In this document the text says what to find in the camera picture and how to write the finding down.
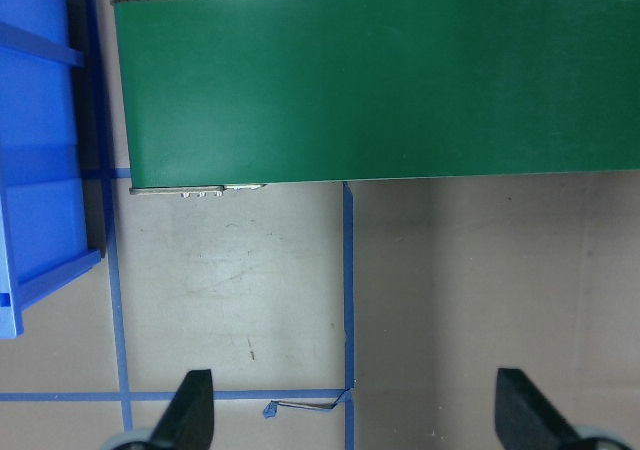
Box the green conveyor belt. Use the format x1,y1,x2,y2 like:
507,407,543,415
112,0,639,194

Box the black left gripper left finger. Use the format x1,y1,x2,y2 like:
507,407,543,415
147,369,215,450

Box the blue bin left side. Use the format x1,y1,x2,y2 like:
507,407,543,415
1,0,100,339

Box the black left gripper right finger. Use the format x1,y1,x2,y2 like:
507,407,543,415
494,368,590,450

